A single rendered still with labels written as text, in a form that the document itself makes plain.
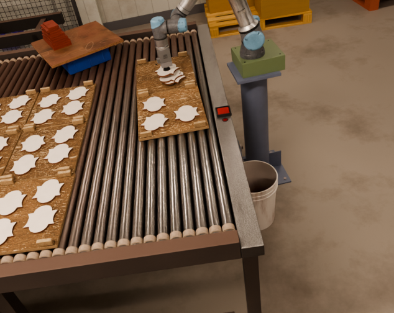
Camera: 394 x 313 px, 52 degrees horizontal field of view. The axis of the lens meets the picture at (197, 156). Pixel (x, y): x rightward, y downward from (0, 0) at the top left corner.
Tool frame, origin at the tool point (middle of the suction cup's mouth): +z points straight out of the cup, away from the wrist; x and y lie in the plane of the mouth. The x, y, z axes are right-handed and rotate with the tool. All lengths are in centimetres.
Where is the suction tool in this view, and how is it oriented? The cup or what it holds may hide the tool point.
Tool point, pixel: (167, 71)
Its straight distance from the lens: 244.5
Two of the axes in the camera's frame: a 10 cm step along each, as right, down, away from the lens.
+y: 2.9, 5.8, -7.6
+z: 1.3, 7.6, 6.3
